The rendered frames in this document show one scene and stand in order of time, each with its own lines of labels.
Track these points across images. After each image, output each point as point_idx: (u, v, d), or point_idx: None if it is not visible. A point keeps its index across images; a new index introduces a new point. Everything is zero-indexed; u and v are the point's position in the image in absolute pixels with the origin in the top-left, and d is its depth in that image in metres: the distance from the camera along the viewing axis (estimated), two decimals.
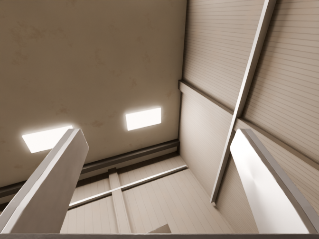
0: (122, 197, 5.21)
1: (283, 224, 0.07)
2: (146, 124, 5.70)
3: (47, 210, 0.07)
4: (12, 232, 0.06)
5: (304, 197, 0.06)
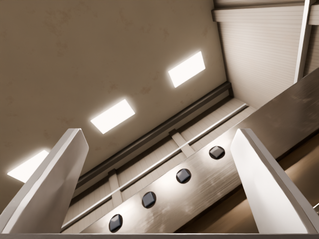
0: (192, 150, 5.38)
1: (283, 224, 0.07)
2: (191, 75, 5.39)
3: (47, 210, 0.07)
4: (12, 232, 0.06)
5: (304, 197, 0.06)
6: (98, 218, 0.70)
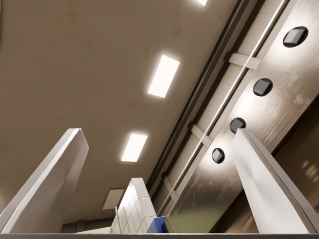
0: (260, 59, 4.52)
1: (283, 224, 0.07)
2: None
3: (47, 210, 0.07)
4: (12, 232, 0.06)
5: (304, 197, 0.06)
6: (217, 132, 0.70)
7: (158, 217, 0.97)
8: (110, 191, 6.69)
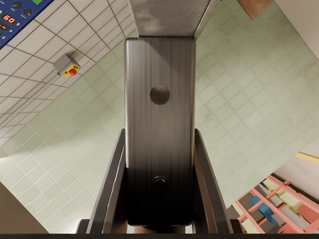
0: None
1: (200, 224, 0.07)
2: None
3: (122, 210, 0.07)
4: (111, 232, 0.06)
5: (218, 197, 0.06)
6: None
7: None
8: None
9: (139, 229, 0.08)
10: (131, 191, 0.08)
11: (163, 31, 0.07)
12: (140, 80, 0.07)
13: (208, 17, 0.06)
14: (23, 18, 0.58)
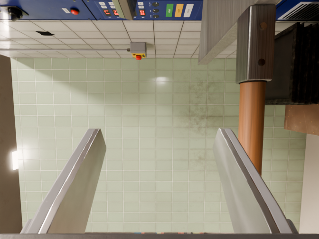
0: None
1: (252, 224, 0.07)
2: None
3: (75, 210, 0.07)
4: (49, 232, 0.06)
5: (271, 197, 0.06)
6: None
7: None
8: None
9: (248, 85, 0.21)
10: (249, 65, 0.20)
11: (266, 2, 0.19)
12: (255, 21, 0.19)
13: None
14: (150, 17, 0.70)
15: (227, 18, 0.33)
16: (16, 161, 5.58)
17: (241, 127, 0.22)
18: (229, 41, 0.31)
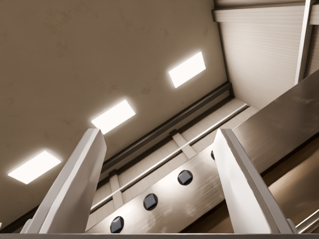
0: (192, 150, 5.37)
1: (252, 224, 0.07)
2: (192, 76, 5.39)
3: (75, 210, 0.07)
4: (49, 232, 0.06)
5: (271, 197, 0.06)
6: (99, 221, 0.69)
7: None
8: None
9: None
10: None
11: None
12: None
13: None
14: None
15: None
16: None
17: None
18: None
